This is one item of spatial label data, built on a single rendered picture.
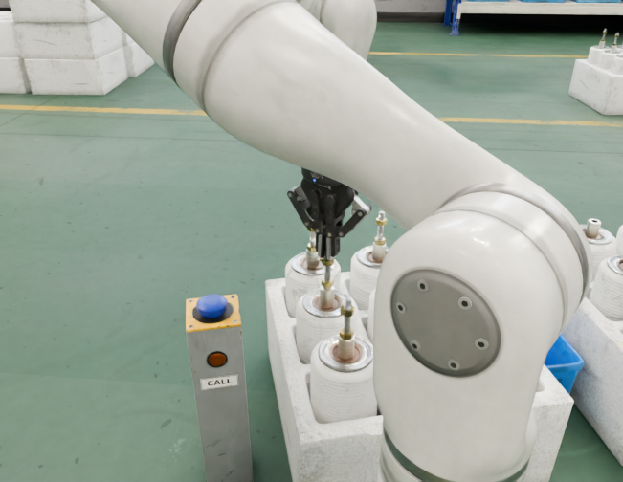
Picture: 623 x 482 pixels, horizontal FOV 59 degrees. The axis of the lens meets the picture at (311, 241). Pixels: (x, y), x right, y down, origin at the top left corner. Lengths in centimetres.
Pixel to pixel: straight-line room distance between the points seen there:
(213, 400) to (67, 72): 264
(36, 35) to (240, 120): 298
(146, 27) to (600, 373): 90
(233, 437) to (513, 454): 58
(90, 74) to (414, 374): 300
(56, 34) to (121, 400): 241
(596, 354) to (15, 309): 120
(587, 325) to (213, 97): 85
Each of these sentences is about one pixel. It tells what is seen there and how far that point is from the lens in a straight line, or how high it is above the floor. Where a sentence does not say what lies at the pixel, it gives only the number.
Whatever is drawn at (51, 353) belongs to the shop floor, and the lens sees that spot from 127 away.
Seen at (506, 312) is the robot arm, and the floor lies 60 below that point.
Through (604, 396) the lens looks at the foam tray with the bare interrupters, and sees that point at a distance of 107.
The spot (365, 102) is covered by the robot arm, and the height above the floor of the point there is 66.
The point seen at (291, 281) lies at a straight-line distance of 94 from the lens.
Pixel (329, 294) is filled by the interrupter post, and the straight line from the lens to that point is 84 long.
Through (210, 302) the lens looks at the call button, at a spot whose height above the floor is 33.
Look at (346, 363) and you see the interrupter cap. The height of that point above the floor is 25.
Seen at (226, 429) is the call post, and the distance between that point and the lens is 84.
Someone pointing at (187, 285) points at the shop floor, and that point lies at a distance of 139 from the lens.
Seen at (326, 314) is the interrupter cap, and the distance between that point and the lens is 83.
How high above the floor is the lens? 75
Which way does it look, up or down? 29 degrees down
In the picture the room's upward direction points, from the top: straight up
